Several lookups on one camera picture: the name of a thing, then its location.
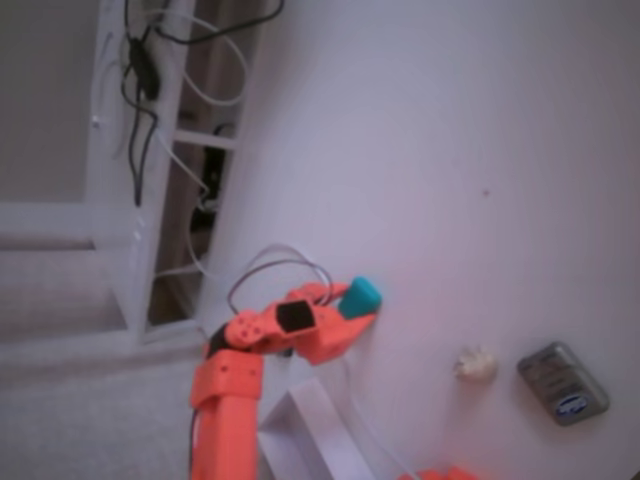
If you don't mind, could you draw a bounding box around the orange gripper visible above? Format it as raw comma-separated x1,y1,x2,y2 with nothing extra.
269,282,381,367

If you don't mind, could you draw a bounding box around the green cube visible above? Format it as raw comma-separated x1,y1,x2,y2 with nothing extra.
337,276,384,320

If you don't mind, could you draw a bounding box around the orange robot base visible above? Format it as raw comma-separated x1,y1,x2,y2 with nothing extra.
397,464,484,480

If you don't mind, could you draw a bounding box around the white cardboard box bin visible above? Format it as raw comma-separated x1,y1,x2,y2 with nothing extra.
256,378,374,480

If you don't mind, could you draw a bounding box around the cream bear figurine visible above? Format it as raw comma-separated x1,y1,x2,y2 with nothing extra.
453,345,499,383

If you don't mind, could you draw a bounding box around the grey metal tin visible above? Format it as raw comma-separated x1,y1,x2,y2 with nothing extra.
516,341,611,427

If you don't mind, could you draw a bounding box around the long white cable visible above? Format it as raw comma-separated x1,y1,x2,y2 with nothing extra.
202,243,419,476

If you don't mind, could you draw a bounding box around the thin servo wire loop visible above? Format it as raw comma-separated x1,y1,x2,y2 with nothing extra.
227,257,335,314

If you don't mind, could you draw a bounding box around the looped white cable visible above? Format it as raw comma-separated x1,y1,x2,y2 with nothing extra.
149,9,250,109

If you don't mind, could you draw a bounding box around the white furniture frame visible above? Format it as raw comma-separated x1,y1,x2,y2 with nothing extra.
87,0,266,346

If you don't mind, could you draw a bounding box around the thick black cable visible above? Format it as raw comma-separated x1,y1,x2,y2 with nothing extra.
121,0,286,207

